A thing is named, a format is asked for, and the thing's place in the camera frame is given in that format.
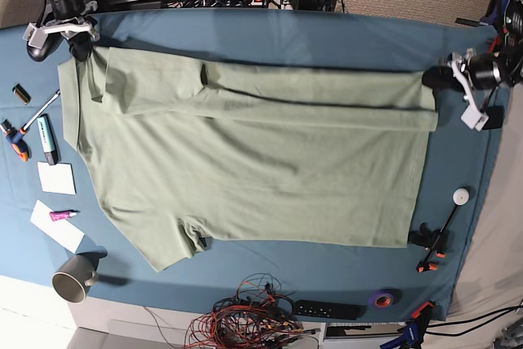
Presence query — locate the light blue highlighter marker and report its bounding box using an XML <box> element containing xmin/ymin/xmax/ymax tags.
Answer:
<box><xmin>37</xmin><ymin>114</ymin><xmax>59</xmax><ymax>166</ymax></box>

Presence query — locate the orange blue screwdriver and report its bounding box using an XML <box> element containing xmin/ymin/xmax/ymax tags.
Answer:
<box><xmin>1</xmin><ymin>90</ymin><xmax>60</xmax><ymax>162</ymax></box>

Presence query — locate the purple tape roll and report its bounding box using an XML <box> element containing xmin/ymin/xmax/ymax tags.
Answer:
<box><xmin>368</xmin><ymin>289</ymin><xmax>396</xmax><ymax>309</ymax></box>

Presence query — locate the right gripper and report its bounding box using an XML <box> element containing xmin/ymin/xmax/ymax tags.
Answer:
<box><xmin>42</xmin><ymin>18</ymin><xmax>100</xmax><ymax>61</ymax></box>

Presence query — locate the red black wire bundle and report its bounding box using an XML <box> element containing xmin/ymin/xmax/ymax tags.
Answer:
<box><xmin>142</xmin><ymin>273</ymin><xmax>322</xmax><ymax>349</ymax></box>

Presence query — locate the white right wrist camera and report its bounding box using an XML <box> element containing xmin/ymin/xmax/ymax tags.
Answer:
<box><xmin>23</xmin><ymin>23</ymin><xmax>48</xmax><ymax>49</ymax></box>

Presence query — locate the small black lighter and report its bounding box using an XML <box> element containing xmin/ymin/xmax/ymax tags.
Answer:
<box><xmin>12</xmin><ymin>83</ymin><xmax>31</xmax><ymax>105</ymax></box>

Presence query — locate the black orange bar clamp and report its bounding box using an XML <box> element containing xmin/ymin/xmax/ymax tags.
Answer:
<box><xmin>408</xmin><ymin>204</ymin><xmax>459</xmax><ymax>273</ymax></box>

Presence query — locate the grey ceramic mug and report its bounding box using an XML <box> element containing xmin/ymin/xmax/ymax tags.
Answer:
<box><xmin>51</xmin><ymin>255</ymin><xmax>99</xmax><ymax>304</ymax></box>

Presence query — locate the green T-shirt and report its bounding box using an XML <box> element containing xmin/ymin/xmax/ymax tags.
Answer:
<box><xmin>57</xmin><ymin>47</ymin><xmax>438</xmax><ymax>271</ymax></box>

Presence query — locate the blue table cloth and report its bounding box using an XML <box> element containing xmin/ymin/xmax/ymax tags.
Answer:
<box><xmin>1</xmin><ymin>9</ymin><xmax>506</xmax><ymax>321</ymax></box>

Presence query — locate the black square box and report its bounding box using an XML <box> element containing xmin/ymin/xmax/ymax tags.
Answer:
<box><xmin>483</xmin><ymin>105</ymin><xmax>505</xmax><ymax>130</ymax></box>

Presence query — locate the pink glue tube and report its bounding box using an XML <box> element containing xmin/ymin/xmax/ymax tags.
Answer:
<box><xmin>49</xmin><ymin>210</ymin><xmax>78</xmax><ymax>222</ymax></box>

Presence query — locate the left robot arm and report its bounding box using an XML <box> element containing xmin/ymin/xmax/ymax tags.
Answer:
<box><xmin>449</xmin><ymin>0</ymin><xmax>522</xmax><ymax>105</ymax></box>

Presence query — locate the white paper square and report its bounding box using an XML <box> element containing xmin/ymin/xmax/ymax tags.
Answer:
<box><xmin>37</xmin><ymin>162</ymin><xmax>76</xmax><ymax>195</ymax></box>

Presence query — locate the blue orange bar clamp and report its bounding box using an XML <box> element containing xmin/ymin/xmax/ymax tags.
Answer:
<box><xmin>380</xmin><ymin>301</ymin><xmax>435</xmax><ymax>349</ymax></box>

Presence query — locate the black remote control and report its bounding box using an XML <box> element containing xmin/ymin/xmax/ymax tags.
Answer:
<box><xmin>293</xmin><ymin>300</ymin><xmax>366</xmax><ymax>320</ymax></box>

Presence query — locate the white paper strip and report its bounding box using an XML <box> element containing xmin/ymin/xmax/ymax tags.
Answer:
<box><xmin>29</xmin><ymin>200</ymin><xmax>84</xmax><ymax>253</ymax></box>

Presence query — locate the black computer mouse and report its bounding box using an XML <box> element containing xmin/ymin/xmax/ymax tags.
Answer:
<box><xmin>26</xmin><ymin>34</ymin><xmax>62</xmax><ymax>62</ymax></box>

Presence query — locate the white round puck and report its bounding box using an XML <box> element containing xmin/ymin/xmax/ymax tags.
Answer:
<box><xmin>453</xmin><ymin>188</ymin><xmax>470</xmax><ymax>206</ymax></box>

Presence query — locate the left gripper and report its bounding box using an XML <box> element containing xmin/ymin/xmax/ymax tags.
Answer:
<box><xmin>422</xmin><ymin>49</ymin><xmax>511</xmax><ymax>114</ymax></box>

